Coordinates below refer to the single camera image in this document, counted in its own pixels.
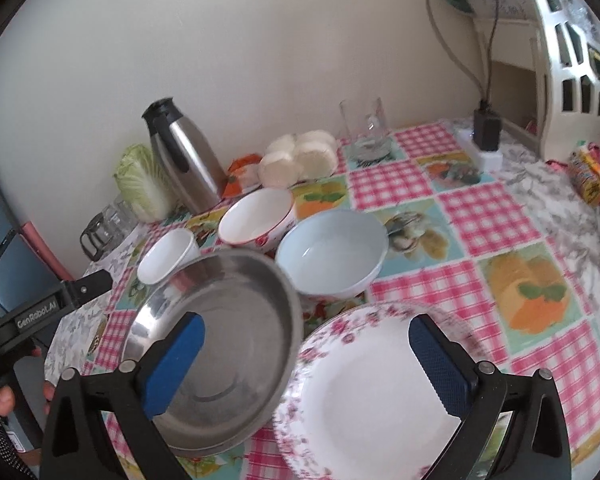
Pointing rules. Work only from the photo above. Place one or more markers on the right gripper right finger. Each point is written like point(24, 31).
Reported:
point(511, 426)

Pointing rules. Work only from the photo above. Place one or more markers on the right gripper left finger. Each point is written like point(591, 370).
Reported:
point(76, 442)

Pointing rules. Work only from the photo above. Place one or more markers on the pink floral round plate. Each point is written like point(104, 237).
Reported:
point(358, 404)

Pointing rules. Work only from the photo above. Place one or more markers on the stainless steel round pan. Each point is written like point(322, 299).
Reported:
point(252, 334)

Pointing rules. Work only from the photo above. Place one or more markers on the white square bowl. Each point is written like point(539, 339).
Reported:
point(174, 250)

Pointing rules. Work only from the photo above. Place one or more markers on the light blue bowl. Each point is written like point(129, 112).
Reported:
point(334, 254)

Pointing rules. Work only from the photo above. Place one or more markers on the strawberry pattern bowl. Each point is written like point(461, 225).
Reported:
point(259, 221)

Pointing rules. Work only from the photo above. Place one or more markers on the gloved left hand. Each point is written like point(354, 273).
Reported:
point(7, 405)

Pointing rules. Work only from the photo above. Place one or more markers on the dark blue refrigerator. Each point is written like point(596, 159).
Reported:
point(23, 277)

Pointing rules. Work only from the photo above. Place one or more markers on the pink rolled mat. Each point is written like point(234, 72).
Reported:
point(39, 246)

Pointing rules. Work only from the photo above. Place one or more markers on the pink checkered tablecloth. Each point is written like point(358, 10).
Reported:
point(513, 254)

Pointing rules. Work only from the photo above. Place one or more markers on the clear drinking glass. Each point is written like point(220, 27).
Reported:
point(114, 224)
point(125, 218)

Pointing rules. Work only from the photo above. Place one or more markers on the napa cabbage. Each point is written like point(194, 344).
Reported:
point(143, 184)

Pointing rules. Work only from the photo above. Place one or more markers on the white power strip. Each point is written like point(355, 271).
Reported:
point(485, 161)

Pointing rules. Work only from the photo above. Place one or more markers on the colourful snack packets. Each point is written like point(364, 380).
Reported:
point(584, 172)

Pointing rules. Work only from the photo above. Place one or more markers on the stainless steel thermos jug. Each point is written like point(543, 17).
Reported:
point(196, 175)

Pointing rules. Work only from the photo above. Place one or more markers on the black power adapter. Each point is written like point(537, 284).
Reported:
point(487, 127)

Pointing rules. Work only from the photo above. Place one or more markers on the tall clear glass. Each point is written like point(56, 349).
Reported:
point(367, 131)

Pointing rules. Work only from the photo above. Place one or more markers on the orange snack packet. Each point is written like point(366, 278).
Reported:
point(242, 176)

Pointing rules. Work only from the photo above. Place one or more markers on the bag of steamed buns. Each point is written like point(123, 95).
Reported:
point(290, 159)

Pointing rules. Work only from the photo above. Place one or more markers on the white shelf cabinet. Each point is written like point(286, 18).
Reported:
point(546, 60)

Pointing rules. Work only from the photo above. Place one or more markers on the glass teapot black handle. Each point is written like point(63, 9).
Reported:
point(98, 238)

